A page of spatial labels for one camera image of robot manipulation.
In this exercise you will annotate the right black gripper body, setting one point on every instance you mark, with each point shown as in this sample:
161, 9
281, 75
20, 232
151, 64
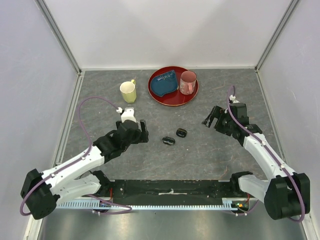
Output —
224, 123

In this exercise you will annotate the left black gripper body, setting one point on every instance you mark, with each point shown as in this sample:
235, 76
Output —
143, 138

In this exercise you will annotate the black oval charging case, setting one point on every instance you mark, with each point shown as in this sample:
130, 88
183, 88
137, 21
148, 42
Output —
168, 140

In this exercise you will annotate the black glossy charging case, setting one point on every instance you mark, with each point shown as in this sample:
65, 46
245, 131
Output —
182, 133

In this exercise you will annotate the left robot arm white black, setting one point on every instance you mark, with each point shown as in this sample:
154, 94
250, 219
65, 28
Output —
43, 191

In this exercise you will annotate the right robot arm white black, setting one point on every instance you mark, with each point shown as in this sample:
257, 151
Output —
286, 193

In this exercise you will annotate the pink patterned mug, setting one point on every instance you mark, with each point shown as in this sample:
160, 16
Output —
187, 82

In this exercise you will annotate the yellow-green mug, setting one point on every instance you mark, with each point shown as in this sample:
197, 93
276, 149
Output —
128, 91

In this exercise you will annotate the blue leaf-shaped dish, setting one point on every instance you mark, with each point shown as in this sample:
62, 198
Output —
164, 84

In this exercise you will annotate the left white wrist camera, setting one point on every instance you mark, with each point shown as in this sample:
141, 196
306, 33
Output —
126, 114

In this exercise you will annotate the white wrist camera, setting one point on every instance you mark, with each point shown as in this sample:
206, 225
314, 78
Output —
232, 99
126, 114

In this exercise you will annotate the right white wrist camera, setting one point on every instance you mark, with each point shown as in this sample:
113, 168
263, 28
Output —
232, 99

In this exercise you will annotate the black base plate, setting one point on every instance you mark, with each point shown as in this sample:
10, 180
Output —
170, 192

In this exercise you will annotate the slotted cable duct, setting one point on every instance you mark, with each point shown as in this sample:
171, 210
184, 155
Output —
94, 204

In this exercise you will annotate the right aluminium frame post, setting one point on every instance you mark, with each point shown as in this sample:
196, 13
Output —
277, 33

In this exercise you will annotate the aluminium frame post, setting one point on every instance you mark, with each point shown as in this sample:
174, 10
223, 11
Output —
277, 33
58, 34

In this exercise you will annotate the left aluminium frame post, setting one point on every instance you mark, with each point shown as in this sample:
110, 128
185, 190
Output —
58, 34

